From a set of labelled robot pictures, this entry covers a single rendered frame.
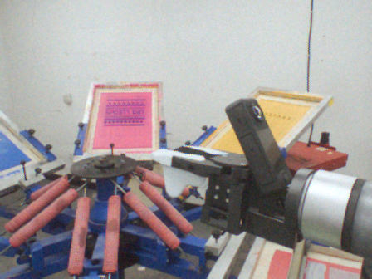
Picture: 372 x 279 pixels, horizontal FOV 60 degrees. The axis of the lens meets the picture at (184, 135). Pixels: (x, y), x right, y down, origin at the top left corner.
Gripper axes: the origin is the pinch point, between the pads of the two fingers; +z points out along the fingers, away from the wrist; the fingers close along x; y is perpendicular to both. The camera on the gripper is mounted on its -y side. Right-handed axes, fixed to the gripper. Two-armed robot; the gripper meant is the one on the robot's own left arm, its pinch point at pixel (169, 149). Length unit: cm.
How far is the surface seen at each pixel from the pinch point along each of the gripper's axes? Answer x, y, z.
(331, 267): 100, 58, -7
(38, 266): 28, 68, 87
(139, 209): 56, 42, 60
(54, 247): 36, 63, 90
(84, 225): 37, 47, 70
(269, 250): 96, 59, 18
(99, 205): 55, 47, 84
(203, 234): 229, 137, 135
